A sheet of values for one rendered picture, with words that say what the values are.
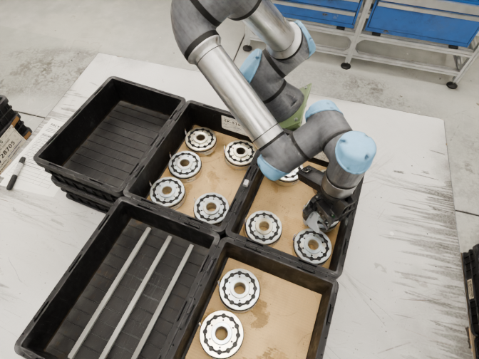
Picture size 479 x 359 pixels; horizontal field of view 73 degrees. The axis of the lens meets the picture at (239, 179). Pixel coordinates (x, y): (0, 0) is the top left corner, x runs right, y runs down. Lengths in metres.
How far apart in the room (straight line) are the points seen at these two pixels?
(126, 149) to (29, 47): 2.33
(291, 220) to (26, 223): 0.86
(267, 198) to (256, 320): 0.35
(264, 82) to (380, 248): 0.67
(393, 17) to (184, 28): 2.10
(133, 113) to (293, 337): 0.89
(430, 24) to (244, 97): 2.17
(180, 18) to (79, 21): 2.77
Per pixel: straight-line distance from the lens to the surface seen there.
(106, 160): 1.13
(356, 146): 0.66
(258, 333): 0.86
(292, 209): 0.98
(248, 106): 0.74
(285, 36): 1.02
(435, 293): 1.18
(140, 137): 1.16
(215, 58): 0.77
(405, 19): 2.74
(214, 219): 0.92
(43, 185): 1.33
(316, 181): 0.82
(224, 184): 1.01
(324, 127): 0.71
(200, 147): 1.06
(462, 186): 2.46
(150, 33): 3.20
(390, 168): 1.34
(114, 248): 0.97
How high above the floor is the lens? 1.68
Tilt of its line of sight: 57 degrees down
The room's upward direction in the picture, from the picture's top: 2 degrees clockwise
